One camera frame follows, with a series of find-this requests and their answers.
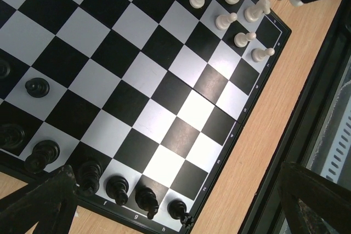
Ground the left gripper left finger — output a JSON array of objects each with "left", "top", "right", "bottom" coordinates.
[{"left": 1, "top": 165, "right": 77, "bottom": 233}]

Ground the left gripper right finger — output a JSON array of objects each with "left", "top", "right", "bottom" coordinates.
[{"left": 278, "top": 162, "right": 350, "bottom": 233}]

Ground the black grey chess board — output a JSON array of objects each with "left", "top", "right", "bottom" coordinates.
[{"left": 1, "top": 0, "right": 291, "bottom": 233}]

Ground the white slotted cable duct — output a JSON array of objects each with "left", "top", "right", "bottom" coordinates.
[{"left": 321, "top": 116, "right": 350, "bottom": 183}]

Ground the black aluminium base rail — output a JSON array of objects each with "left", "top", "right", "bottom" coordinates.
[{"left": 239, "top": 0, "right": 350, "bottom": 233}]

